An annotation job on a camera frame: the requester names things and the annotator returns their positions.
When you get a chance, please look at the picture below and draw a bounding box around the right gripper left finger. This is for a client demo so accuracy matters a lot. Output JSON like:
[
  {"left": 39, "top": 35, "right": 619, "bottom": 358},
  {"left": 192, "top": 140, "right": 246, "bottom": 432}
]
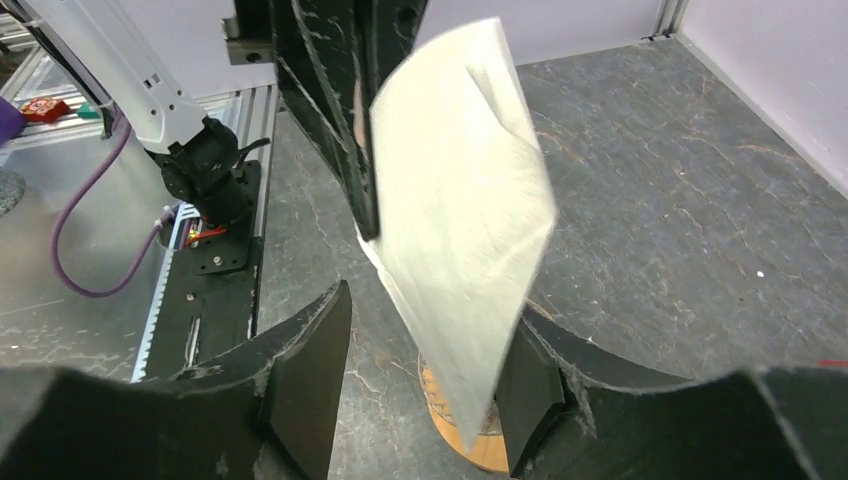
[{"left": 1, "top": 281, "right": 352, "bottom": 479}]

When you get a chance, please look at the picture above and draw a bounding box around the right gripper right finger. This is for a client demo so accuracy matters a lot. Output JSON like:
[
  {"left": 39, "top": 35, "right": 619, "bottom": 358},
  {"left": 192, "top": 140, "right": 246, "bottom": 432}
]
[{"left": 495, "top": 307, "right": 847, "bottom": 479}]

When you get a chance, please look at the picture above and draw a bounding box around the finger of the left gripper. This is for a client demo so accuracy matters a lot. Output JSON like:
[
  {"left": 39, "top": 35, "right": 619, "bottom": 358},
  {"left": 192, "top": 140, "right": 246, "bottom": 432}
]
[
  {"left": 271, "top": 1, "right": 379, "bottom": 240},
  {"left": 362, "top": 0, "right": 428, "bottom": 100}
]

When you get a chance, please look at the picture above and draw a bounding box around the round wooden dripper holder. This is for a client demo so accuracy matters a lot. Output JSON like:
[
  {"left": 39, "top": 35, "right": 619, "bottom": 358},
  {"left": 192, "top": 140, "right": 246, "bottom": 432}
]
[{"left": 417, "top": 351, "right": 511, "bottom": 476}]

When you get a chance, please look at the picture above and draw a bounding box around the white paper coffee filter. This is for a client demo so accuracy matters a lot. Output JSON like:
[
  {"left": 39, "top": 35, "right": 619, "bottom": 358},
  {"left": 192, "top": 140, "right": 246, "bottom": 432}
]
[{"left": 362, "top": 17, "right": 558, "bottom": 448}]

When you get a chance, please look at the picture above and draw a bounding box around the clear glass dripper cone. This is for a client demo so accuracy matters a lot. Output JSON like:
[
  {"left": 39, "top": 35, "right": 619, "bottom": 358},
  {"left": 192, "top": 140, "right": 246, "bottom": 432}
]
[{"left": 417, "top": 353, "right": 503, "bottom": 436}]

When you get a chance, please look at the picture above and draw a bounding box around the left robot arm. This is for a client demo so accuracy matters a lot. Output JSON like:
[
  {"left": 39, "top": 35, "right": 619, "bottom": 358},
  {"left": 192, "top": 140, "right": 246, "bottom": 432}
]
[{"left": 25, "top": 1, "right": 426, "bottom": 240}]

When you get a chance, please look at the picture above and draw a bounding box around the white toothed cable rail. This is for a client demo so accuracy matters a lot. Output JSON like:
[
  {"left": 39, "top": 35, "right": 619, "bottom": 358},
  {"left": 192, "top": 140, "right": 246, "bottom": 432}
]
[{"left": 130, "top": 203, "right": 198, "bottom": 383}]

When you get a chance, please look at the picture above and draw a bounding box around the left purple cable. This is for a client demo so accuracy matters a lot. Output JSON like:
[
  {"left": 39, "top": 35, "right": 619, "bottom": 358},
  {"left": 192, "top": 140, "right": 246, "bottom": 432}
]
[{"left": 50, "top": 112, "right": 175, "bottom": 299}]

